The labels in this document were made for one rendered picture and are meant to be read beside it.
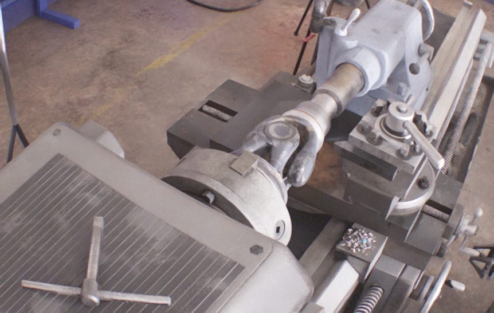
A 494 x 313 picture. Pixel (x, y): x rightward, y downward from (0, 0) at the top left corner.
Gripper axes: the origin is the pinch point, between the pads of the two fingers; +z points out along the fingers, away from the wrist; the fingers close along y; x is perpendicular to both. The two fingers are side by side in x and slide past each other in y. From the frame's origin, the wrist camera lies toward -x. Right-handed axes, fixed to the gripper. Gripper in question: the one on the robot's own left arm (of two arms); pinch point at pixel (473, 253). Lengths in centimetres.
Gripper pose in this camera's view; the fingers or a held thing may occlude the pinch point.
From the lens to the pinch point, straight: 153.6
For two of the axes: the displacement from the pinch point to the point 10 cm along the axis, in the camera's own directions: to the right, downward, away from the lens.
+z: -8.5, -3.9, 3.7
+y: -5.0, 3.6, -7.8
